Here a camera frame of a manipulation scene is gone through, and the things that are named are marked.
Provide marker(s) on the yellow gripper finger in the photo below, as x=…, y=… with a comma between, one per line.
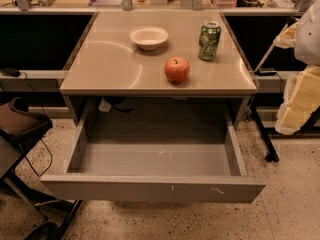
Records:
x=300, y=99
x=286, y=38

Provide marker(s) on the red apple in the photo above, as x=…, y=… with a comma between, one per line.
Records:
x=177, y=69

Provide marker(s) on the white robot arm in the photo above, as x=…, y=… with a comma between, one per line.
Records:
x=307, y=47

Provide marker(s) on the open grey drawer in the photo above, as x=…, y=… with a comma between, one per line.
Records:
x=122, y=157

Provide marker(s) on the white stick with black base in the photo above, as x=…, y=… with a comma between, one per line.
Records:
x=258, y=70

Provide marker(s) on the black stand leg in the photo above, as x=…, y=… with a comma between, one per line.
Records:
x=271, y=155

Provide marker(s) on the green soda can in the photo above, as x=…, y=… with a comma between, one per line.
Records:
x=209, y=40

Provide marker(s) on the white bowl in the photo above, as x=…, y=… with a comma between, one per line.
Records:
x=148, y=37

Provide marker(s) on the grey cabinet desk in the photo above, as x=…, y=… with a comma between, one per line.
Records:
x=109, y=64

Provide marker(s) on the black power adapter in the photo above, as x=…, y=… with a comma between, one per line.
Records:
x=11, y=72

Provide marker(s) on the dark brown chair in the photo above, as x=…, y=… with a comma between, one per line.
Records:
x=20, y=130

